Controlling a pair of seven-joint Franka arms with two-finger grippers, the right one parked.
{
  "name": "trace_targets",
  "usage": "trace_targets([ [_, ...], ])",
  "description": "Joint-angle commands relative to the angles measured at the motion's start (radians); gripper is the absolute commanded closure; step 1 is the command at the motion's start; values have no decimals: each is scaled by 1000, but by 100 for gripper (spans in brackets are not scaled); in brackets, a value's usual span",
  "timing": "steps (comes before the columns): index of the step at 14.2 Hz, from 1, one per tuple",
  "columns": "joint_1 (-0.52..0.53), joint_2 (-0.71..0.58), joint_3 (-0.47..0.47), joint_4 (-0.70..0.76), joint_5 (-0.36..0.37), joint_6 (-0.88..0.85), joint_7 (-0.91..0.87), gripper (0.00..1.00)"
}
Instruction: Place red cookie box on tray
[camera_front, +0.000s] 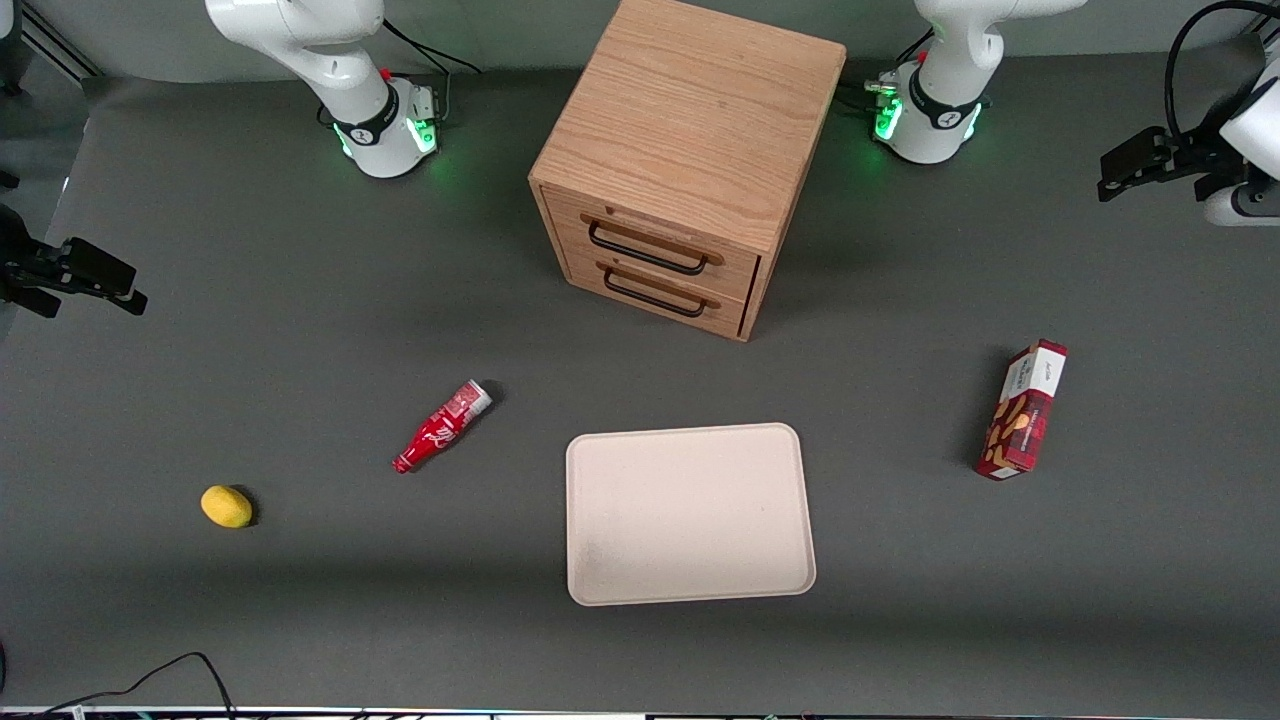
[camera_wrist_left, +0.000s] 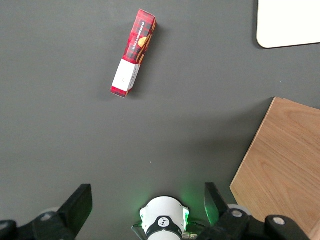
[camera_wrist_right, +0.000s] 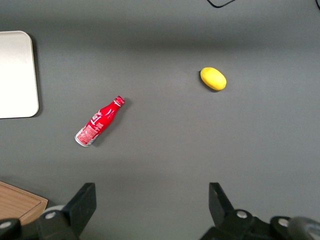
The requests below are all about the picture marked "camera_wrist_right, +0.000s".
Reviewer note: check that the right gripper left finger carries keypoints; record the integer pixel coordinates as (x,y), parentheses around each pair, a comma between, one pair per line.
(80,212)

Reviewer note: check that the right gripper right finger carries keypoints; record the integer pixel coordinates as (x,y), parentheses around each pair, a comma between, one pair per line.
(222,215)

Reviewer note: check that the cream rectangular tray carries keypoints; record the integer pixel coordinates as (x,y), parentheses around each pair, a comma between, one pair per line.
(15,75)

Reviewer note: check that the wooden two-drawer cabinet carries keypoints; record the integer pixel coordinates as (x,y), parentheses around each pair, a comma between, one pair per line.
(15,202)

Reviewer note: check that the red cola bottle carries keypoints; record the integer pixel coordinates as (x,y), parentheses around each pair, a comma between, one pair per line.
(97,122)

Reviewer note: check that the yellow lemon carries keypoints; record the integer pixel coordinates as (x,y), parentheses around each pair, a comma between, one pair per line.
(213,78)

